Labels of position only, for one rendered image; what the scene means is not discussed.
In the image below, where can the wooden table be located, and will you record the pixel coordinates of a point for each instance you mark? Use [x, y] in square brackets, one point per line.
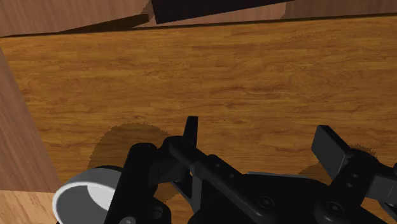
[198, 77]

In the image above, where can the white cup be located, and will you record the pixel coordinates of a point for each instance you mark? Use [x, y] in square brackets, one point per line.
[77, 204]

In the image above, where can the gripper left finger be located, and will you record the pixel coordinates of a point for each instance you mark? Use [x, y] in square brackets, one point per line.
[139, 173]

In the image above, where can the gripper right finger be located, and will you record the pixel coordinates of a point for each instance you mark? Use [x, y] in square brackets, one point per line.
[332, 149]

